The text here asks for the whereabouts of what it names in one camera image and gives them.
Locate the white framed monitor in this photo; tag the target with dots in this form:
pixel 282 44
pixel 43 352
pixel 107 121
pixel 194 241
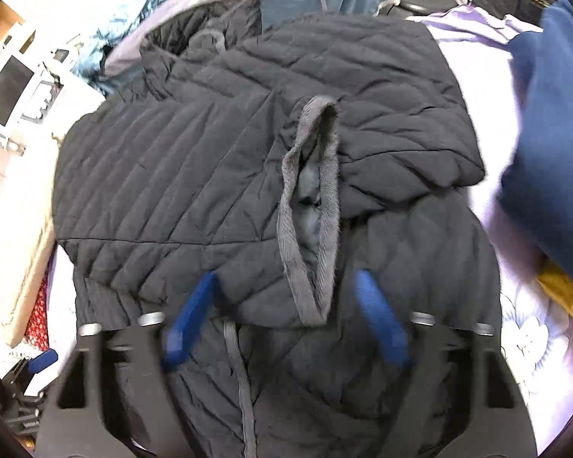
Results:
pixel 7 88

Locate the purple floral bedsheet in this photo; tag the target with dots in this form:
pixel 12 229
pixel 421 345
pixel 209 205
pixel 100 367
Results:
pixel 489 105

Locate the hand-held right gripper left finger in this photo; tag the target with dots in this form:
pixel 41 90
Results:
pixel 191 324

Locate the mustard yellow cloth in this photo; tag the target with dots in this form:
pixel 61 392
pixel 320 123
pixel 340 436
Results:
pixel 568 296

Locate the folded beige quilted coat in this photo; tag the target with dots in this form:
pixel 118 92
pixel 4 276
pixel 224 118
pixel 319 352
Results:
pixel 28 272

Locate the red floral cloth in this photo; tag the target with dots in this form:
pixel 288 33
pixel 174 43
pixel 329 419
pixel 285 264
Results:
pixel 38 315

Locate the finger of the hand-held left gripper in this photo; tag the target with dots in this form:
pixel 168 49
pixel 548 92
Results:
pixel 43 360

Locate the white equipment cabinet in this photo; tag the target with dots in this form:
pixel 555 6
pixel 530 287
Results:
pixel 76 100

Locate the blue puffy jacket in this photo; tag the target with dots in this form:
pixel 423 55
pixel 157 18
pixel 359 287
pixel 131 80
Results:
pixel 119 24

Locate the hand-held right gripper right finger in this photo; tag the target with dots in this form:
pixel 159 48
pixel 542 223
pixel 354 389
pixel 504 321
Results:
pixel 379 324

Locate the grey blanket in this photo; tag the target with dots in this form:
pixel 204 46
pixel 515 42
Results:
pixel 133 47

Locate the black quilted jacket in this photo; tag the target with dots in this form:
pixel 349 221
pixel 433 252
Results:
pixel 172 152

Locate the folded navy blue garment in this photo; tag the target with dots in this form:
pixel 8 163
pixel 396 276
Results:
pixel 554 152

